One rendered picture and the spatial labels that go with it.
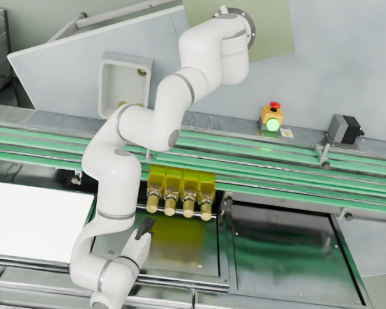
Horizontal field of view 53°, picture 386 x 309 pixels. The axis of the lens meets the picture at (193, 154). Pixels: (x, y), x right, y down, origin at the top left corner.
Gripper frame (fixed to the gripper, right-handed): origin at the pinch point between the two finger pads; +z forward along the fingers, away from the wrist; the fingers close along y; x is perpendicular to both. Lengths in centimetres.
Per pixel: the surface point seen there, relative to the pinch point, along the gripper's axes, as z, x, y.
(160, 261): 1.1, -5.2, -12.7
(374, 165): 52, -65, 15
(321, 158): 42, -45, 17
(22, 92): 79, 101, -17
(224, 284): 0.2, -26.2, -11.7
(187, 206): 13.2, -8.0, 1.8
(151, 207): 8.7, 2.4, 0.5
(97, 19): 91, 66, 27
